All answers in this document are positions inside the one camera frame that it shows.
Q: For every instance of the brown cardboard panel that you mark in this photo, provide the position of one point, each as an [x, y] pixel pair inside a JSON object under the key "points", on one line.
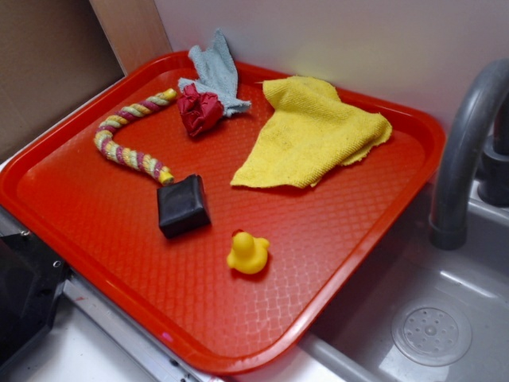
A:
{"points": [[56, 55]]}

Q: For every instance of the grey curved faucet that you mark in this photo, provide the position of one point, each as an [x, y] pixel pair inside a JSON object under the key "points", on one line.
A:
{"points": [[477, 143]]}

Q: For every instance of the crumpled red cloth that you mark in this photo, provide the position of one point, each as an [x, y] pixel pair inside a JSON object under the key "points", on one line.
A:
{"points": [[200, 111]]}

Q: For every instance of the light blue towel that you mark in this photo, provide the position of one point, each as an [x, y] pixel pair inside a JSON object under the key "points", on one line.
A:
{"points": [[217, 74]]}

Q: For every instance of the black rectangular block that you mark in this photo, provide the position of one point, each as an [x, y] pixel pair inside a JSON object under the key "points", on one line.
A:
{"points": [[182, 207]]}

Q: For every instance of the red plastic tray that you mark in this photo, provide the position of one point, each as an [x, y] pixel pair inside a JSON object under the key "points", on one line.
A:
{"points": [[102, 218]]}

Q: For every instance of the grey plastic sink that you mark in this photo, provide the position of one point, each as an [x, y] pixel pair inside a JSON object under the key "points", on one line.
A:
{"points": [[413, 312]]}

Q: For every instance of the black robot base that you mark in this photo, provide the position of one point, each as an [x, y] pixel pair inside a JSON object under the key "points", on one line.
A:
{"points": [[32, 281]]}

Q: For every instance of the yellow towel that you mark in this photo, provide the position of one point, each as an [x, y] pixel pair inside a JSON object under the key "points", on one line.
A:
{"points": [[311, 132]]}

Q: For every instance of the yellow rubber duck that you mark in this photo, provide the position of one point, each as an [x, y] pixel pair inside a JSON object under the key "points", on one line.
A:
{"points": [[248, 255]]}

